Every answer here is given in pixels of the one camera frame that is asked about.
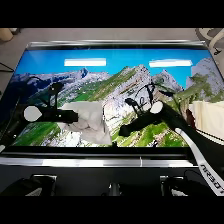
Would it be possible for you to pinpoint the dark red garment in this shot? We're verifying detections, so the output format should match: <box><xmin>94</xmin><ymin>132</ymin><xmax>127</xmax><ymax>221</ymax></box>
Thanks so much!
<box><xmin>185</xmin><ymin>108</ymin><xmax>197</xmax><ymax>130</ymax></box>

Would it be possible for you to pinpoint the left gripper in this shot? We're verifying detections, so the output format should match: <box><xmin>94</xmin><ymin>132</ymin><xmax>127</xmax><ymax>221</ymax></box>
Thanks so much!
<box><xmin>55</xmin><ymin>110</ymin><xmax>80</xmax><ymax>124</ymax></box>

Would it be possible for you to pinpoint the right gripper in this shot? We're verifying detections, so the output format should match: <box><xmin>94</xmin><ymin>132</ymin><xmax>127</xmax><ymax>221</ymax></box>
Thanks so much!
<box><xmin>118</xmin><ymin>115</ymin><xmax>152</xmax><ymax>138</ymax></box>

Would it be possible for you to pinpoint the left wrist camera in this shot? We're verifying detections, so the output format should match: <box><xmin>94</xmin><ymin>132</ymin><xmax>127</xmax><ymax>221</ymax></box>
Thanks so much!
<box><xmin>49</xmin><ymin>81</ymin><xmax>65</xmax><ymax>110</ymax></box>

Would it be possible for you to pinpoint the cream garment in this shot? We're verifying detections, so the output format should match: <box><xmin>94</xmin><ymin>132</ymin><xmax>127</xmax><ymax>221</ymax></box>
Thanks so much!
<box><xmin>188</xmin><ymin>99</ymin><xmax>224</xmax><ymax>142</ymax></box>

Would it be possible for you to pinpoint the grey garment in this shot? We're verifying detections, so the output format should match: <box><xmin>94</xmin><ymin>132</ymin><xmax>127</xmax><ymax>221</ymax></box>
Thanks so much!
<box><xmin>57</xmin><ymin>100</ymin><xmax>113</xmax><ymax>148</ymax></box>

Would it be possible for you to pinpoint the black cable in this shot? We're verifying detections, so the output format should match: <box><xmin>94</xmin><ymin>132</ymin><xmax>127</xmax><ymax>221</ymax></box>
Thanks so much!
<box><xmin>134</xmin><ymin>82</ymin><xmax>158</xmax><ymax>110</ymax></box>

